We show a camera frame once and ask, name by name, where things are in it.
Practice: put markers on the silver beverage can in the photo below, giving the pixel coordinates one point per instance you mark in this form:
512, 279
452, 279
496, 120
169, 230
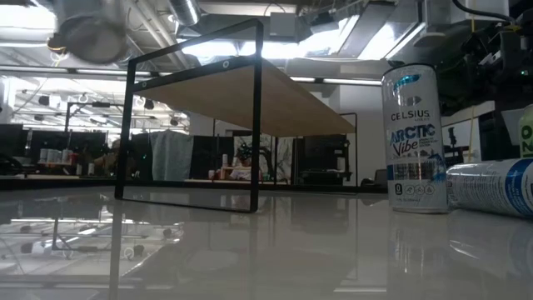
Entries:
91, 39

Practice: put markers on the white cylindrical container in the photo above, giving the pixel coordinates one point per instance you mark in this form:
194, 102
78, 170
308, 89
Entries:
43, 155
66, 156
53, 156

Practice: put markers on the white blue-banded beverage can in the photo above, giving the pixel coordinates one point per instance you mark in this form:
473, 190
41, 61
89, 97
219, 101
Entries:
487, 187

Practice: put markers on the green beverage can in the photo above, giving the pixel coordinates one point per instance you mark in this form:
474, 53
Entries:
527, 133

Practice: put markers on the person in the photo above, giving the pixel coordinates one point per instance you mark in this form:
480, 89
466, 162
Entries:
110, 160

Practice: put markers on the black equipment rack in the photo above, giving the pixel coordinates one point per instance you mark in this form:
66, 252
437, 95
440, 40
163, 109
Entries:
320, 154

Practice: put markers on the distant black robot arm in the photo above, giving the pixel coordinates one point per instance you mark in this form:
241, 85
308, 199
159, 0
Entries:
250, 152

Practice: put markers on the Celsius Arctic Vibe can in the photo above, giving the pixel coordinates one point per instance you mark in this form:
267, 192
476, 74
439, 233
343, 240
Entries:
412, 137

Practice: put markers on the wooden shelf black metal frame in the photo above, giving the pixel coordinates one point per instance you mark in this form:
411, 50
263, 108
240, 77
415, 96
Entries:
250, 100

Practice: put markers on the white ceiling box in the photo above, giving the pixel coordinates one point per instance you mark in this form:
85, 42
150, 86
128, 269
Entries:
493, 6
283, 23

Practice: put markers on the ceiling light strip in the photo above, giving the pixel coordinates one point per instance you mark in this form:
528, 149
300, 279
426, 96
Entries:
350, 81
112, 71

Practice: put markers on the grey hanging cloth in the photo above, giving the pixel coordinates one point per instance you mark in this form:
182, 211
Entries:
170, 156

